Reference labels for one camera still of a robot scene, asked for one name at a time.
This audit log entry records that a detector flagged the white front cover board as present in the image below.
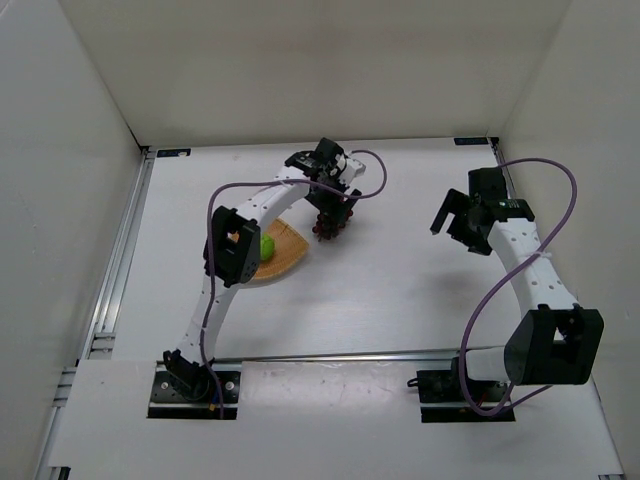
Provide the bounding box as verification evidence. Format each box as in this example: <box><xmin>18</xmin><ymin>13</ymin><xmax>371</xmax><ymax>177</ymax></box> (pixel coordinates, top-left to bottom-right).
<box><xmin>49</xmin><ymin>360</ymin><xmax>622</xmax><ymax>479</ymax></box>

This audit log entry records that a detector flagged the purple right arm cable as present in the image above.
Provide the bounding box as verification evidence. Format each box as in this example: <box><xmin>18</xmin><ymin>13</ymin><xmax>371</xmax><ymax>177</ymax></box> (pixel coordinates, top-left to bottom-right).
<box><xmin>459</xmin><ymin>157</ymin><xmax>580</xmax><ymax>417</ymax></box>

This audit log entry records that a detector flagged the right aluminium frame rail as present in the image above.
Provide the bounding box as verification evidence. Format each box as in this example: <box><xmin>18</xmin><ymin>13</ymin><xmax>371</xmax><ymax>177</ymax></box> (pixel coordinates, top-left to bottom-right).
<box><xmin>489</xmin><ymin>137</ymin><xmax>626</xmax><ymax>480</ymax></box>

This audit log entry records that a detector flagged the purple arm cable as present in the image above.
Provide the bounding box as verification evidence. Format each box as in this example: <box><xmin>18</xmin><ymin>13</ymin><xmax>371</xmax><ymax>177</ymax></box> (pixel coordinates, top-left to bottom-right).
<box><xmin>459</xmin><ymin>157</ymin><xmax>580</xmax><ymax>417</ymax></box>
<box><xmin>199</xmin><ymin>149</ymin><xmax>389</xmax><ymax>416</ymax></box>

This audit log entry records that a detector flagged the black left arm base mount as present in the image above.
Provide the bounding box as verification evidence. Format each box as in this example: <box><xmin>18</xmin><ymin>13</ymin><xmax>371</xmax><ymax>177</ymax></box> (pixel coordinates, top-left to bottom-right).
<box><xmin>147</xmin><ymin>363</ymin><xmax>241</xmax><ymax>421</ymax></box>

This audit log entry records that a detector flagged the blue label sticker left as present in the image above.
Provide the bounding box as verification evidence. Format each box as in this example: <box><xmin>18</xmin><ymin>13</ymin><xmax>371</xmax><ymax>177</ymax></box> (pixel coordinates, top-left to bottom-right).
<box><xmin>156</xmin><ymin>148</ymin><xmax>191</xmax><ymax>158</ymax></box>

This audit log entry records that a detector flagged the aluminium frame rail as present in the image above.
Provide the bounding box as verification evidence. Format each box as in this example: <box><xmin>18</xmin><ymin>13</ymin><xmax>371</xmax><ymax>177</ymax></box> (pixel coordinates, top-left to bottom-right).
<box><xmin>33</xmin><ymin>147</ymin><xmax>156</xmax><ymax>479</ymax></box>
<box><xmin>489</xmin><ymin>137</ymin><xmax>626</xmax><ymax>480</ymax></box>
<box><xmin>209</xmin><ymin>344</ymin><xmax>571</xmax><ymax>365</ymax></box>

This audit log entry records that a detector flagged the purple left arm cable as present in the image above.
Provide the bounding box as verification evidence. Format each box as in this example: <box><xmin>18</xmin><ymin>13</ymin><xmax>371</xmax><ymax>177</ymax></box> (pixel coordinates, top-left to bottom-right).
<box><xmin>199</xmin><ymin>149</ymin><xmax>389</xmax><ymax>416</ymax></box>

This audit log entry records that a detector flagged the green fake apple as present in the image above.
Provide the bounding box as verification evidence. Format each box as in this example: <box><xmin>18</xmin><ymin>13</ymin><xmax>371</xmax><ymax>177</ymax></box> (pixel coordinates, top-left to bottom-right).
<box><xmin>260</xmin><ymin>234</ymin><xmax>275</xmax><ymax>262</ymax></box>

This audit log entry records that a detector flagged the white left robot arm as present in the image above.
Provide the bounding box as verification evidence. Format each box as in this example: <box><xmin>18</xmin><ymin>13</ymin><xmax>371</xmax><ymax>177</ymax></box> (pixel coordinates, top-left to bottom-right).
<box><xmin>163</xmin><ymin>138</ymin><xmax>366</xmax><ymax>401</ymax></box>

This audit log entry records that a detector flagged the red fake grape bunch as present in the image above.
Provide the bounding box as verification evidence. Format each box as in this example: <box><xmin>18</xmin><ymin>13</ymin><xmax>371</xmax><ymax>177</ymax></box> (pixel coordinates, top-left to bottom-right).
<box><xmin>312</xmin><ymin>210</ymin><xmax>353</xmax><ymax>241</ymax></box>

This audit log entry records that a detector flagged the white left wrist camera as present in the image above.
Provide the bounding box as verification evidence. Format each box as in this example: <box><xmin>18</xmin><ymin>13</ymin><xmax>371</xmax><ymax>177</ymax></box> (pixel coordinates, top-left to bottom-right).
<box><xmin>336</xmin><ymin>155</ymin><xmax>366</xmax><ymax>185</ymax></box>

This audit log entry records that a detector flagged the left aluminium frame rail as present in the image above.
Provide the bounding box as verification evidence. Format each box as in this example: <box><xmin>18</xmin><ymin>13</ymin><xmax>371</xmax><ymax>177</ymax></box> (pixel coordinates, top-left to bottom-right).
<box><xmin>33</xmin><ymin>147</ymin><xmax>156</xmax><ymax>479</ymax></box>

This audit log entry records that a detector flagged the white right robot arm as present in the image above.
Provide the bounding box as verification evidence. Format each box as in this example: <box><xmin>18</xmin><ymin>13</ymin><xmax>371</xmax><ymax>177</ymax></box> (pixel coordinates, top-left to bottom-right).
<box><xmin>431</xmin><ymin>167</ymin><xmax>604</xmax><ymax>386</ymax></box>

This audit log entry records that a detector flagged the woven triangular fruit basket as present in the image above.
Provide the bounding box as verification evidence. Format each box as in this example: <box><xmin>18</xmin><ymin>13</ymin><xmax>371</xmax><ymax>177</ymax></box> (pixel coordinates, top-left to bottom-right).
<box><xmin>252</xmin><ymin>218</ymin><xmax>309</xmax><ymax>282</ymax></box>

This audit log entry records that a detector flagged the blue label sticker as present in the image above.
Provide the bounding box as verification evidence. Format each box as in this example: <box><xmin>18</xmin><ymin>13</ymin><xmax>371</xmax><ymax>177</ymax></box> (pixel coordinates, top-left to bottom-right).
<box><xmin>453</xmin><ymin>137</ymin><xmax>489</xmax><ymax>146</ymax></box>
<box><xmin>156</xmin><ymin>148</ymin><xmax>191</xmax><ymax>158</ymax></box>

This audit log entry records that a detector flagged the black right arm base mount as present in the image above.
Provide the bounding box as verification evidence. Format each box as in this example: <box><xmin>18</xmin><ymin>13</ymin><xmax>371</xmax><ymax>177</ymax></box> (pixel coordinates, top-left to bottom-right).
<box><xmin>406</xmin><ymin>370</ymin><xmax>515</xmax><ymax>424</ymax></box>

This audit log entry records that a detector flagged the front aluminium frame rail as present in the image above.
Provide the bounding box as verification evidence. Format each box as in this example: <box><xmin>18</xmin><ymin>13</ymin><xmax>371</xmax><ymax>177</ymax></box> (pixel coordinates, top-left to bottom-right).
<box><xmin>209</xmin><ymin>344</ymin><xmax>571</xmax><ymax>365</ymax></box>

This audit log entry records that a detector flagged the blue label sticker right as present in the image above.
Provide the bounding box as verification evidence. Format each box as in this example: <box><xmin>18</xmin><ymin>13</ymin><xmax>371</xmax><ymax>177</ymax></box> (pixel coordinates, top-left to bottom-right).
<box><xmin>453</xmin><ymin>137</ymin><xmax>489</xmax><ymax>146</ymax></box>

